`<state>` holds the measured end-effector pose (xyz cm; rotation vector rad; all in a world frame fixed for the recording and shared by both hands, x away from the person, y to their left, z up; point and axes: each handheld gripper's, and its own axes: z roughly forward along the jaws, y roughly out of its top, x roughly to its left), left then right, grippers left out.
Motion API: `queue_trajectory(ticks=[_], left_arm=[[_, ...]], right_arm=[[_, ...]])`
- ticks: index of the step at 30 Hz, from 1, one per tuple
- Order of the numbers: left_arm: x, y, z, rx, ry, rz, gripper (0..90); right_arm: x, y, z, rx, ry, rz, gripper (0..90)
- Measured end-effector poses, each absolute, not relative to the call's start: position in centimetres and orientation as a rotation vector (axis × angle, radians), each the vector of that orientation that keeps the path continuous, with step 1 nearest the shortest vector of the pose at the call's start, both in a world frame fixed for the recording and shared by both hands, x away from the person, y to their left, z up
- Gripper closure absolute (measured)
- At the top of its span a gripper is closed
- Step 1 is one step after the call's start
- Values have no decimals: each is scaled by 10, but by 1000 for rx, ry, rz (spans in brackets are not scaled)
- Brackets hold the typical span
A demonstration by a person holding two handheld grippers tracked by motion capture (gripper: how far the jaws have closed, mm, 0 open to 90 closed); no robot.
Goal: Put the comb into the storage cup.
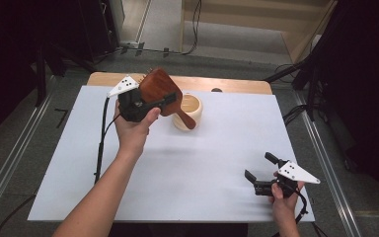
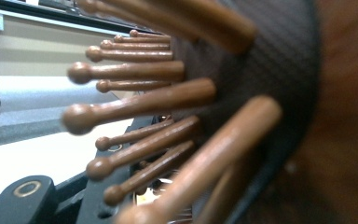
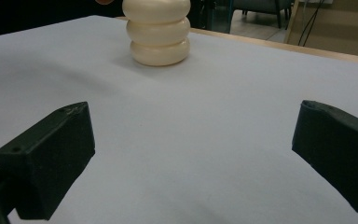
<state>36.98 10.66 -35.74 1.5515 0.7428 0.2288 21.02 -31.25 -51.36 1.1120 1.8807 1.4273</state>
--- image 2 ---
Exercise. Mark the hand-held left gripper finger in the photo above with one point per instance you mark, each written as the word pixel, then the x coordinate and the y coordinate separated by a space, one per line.
pixel 94 200

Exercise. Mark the wooden hairbrush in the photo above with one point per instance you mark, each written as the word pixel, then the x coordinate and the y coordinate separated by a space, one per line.
pixel 338 93

